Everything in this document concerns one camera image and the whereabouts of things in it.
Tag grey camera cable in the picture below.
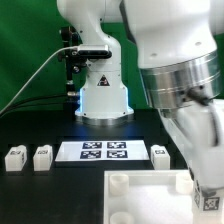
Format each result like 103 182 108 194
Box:
0 46 78 116

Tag white square tabletop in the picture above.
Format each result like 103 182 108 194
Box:
103 170 196 224

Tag black cables on table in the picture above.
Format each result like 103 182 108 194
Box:
0 94 76 118

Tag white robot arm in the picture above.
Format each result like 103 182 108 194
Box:
56 0 224 195

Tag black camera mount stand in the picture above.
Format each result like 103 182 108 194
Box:
57 26 86 112

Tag white marker sheet with tags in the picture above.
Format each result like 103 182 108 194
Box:
55 140 149 162

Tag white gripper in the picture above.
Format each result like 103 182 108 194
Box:
159 99 224 194

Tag black camera on stand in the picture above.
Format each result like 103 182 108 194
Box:
72 44 112 59

